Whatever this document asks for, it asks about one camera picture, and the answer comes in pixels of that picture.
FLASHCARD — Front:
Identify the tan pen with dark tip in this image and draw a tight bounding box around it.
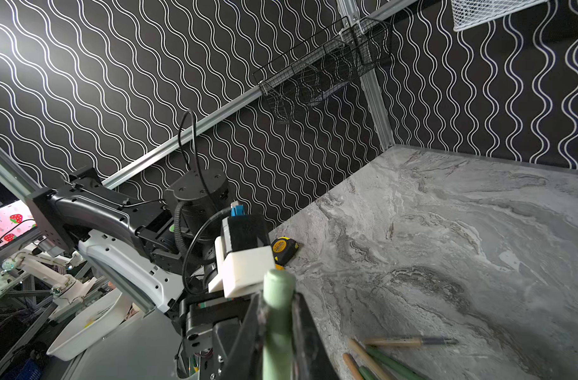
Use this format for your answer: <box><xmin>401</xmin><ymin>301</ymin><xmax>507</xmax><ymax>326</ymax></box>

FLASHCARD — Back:
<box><xmin>363</xmin><ymin>337</ymin><xmax>459</xmax><ymax>348</ymax></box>

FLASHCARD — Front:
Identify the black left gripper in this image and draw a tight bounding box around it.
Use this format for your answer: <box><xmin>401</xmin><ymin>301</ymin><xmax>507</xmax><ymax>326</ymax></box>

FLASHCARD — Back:
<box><xmin>176</xmin><ymin>295</ymin><xmax>253</xmax><ymax>379</ymax></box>

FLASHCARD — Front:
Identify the black wire basket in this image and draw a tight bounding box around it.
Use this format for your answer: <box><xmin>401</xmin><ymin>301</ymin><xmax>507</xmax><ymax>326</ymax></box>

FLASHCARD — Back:
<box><xmin>252</xmin><ymin>17</ymin><xmax>392</xmax><ymax>124</ymax></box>

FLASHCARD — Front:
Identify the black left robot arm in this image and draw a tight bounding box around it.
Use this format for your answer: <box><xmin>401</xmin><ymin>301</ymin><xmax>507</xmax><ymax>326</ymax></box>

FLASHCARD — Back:
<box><xmin>26</xmin><ymin>167</ymin><xmax>250</xmax><ymax>379</ymax></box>

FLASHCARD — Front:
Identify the green pen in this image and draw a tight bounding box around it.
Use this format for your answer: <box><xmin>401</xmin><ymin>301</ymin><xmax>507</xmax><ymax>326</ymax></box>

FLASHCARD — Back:
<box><xmin>366</xmin><ymin>346</ymin><xmax>425</xmax><ymax>380</ymax></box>

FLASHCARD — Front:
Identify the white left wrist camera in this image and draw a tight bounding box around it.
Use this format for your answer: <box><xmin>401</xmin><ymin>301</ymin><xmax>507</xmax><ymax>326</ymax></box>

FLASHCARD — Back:
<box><xmin>207</xmin><ymin>201</ymin><xmax>276</xmax><ymax>299</ymax></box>

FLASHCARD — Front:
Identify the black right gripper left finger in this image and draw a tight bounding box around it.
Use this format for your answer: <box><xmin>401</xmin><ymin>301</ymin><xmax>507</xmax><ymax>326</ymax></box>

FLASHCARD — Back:
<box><xmin>220</xmin><ymin>291</ymin><xmax>267</xmax><ymax>379</ymax></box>

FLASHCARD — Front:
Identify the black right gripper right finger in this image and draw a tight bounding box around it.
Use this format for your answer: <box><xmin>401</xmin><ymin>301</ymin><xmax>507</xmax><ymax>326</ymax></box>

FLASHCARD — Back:
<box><xmin>291</xmin><ymin>292</ymin><xmax>339</xmax><ymax>380</ymax></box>

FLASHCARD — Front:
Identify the aluminium corner frame post left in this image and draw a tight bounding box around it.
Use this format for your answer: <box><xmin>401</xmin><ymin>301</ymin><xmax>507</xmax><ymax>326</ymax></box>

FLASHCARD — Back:
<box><xmin>336</xmin><ymin>0</ymin><xmax>395</xmax><ymax>151</ymax></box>

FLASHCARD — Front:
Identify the yellow black tape measure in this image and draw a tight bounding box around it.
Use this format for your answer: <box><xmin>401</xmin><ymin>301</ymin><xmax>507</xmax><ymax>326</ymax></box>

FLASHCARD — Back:
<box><xmin>271</xmin><ymin>237</ymin><xmax>299</xmax><ymax>267</ymax></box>

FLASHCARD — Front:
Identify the white wire mesh basket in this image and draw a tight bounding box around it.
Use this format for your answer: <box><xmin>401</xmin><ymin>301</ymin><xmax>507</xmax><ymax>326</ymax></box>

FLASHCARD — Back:
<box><xmin>450</xmin><ymin>0</ymin><xmax>545</xmax><ymax>32</ymax></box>

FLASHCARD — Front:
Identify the orange pen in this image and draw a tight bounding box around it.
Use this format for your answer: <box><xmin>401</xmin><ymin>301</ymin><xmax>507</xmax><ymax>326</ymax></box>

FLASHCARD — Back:
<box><xmin>347</xmin><ymin>338</ymin><xmax>390</xmax><ymax>380</ymax></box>

